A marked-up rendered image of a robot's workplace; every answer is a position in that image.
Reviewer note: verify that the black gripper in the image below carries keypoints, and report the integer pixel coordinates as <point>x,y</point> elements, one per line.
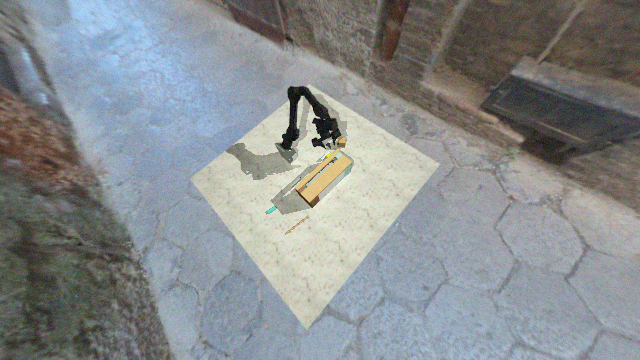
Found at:
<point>325,135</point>

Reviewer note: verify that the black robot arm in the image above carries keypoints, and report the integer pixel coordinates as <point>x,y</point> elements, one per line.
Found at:
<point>292,133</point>

